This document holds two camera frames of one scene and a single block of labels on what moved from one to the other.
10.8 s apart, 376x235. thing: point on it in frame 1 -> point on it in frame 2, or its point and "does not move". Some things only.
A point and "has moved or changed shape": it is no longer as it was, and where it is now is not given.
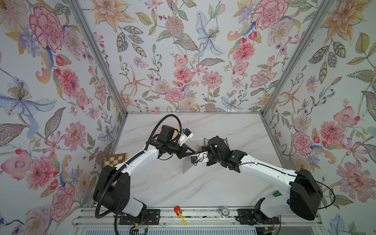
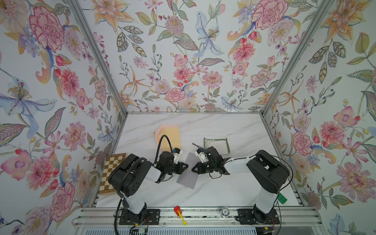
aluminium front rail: x=186 y=218 does not move
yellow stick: x=184 y=223 does not move
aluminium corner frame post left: x=100 y=55 does not move
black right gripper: x=208 y=149 -> x=200 y=171
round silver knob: x=225 y=211 does not move
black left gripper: x=186 y=154 -> x=179 y=170
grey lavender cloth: x=186 y=164 has moved or changed shape
